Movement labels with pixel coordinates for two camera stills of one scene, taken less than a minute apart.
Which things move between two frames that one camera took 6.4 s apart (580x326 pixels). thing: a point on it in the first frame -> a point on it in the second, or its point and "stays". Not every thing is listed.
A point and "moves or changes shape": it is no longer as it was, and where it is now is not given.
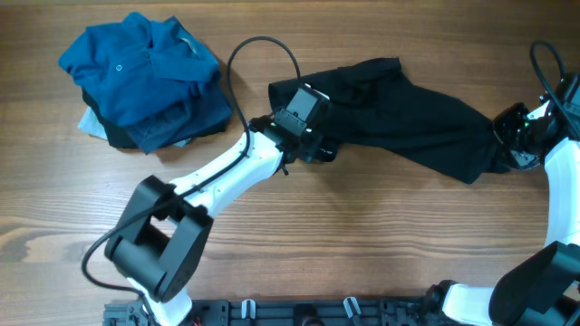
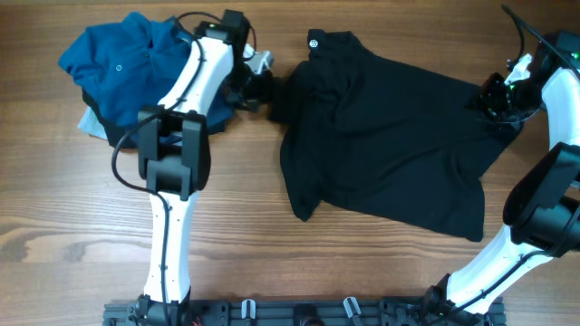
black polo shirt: (379, 118) moves or changes shape
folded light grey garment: (91, 125) stays
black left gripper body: (312, 141) -> (249, 87)
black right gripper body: (513, 130) -> (508, 105)
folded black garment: (118, 135) stays
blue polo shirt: (140, 70) stays
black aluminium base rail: (291, 312) stays
